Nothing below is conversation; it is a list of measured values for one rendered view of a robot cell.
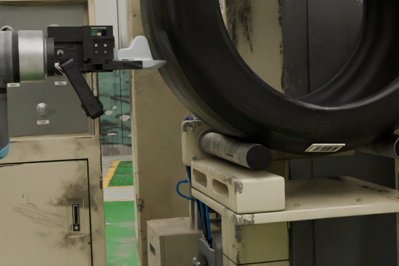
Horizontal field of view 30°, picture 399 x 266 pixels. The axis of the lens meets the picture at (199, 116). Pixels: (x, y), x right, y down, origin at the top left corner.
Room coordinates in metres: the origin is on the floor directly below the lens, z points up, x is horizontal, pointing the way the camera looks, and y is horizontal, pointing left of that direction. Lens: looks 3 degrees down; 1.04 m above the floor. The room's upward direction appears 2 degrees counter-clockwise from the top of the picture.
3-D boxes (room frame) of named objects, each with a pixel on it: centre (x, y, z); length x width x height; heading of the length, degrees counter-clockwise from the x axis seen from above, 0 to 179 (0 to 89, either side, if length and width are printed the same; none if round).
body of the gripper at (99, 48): (1.32, 0.20, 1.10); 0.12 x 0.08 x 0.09; 103
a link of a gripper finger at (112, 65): (1.31, 0.14, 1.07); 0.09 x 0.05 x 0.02; 103
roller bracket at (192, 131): (1.65, -0.16, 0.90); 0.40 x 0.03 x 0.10; 103
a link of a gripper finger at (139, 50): (1.33, 0.10, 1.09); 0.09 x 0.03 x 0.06; 103
